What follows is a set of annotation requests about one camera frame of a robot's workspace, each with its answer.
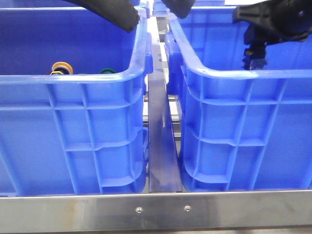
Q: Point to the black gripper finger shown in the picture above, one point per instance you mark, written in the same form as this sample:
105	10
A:
121	13
181	8

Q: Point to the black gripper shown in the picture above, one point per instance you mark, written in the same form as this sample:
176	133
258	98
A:
275	21

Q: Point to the dark red mushroom push button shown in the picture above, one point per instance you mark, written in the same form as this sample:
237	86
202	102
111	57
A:
254	57

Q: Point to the blue bin far left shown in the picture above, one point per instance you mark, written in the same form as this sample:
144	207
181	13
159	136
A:
142	4

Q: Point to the distant blue crate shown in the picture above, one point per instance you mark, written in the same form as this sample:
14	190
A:
159	8

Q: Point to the green mushroom push button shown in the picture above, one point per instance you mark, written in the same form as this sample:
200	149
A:
108	71

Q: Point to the blue plastic target bin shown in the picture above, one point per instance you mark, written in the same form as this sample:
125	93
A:
240	130

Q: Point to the blue plastic source bin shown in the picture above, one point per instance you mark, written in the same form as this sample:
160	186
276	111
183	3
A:
71	134

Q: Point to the steel front shelf rail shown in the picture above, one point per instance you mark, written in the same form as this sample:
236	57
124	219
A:
163	211

